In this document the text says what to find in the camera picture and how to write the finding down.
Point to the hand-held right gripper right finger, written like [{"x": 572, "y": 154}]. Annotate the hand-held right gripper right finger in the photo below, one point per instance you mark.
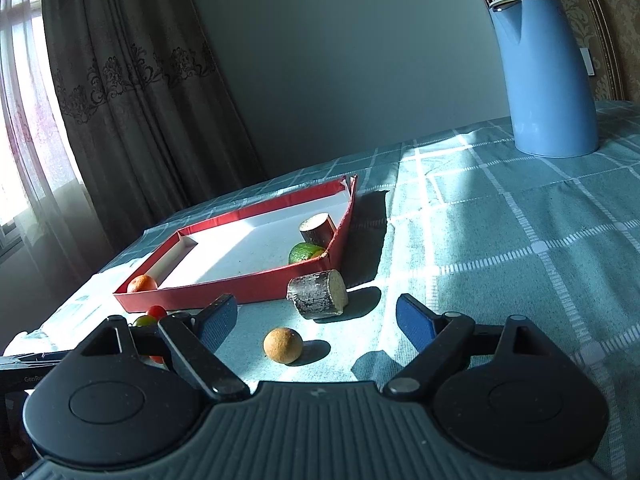
[{"x": 415, "y": 317}]

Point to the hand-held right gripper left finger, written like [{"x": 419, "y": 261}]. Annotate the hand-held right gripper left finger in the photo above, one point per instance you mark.
[{"x": 217, "y": 322}]

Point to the red cardboard tray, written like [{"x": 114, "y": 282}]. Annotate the red cardboard tray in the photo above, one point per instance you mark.
[{"x": 240, "y": 287}]

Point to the brown longan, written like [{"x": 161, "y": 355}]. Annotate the brown longan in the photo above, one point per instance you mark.
[{"x": 283, "y": 345}]

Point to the green tomato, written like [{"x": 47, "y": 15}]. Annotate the green tomato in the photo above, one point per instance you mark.
[{"x": 141, "y": 321}]

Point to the pale-ended sugarcane piece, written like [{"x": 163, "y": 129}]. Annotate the pale-ended sugarcane piece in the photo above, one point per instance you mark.
[{"x": 315, "y": 295}]

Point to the orange tangerine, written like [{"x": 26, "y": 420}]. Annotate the orange tangerine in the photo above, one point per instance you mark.
[{"x": 142, "y": 284}]

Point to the green round fruit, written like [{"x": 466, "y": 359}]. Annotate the green round fruit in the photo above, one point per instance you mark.
[{"x": 302, "y": 253}]

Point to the dark sugarcane piece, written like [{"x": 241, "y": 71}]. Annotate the dark sugarcane piece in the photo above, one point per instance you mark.
[{"x": 317, "y": 230}]

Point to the brown patterned curtain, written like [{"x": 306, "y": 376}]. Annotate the brown patterned curtain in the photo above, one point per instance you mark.
[{"x": 135, "y": 85}]

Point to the sheer white curtain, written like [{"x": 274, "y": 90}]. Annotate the sheer white curtain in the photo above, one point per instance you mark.
[{"x": 35, "y": 110}]

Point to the blue kettle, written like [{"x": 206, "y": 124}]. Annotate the blue kettle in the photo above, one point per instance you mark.
[{"x": 545, "y": 75}]

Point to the white wall switch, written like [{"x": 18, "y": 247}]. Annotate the white wall switch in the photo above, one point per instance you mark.
[{"x": 587, "y": 62}]

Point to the framed patterned wall panel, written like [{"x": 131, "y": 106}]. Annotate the framed patterned wall panel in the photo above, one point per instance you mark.
[{"x": 620, "y": 10}]

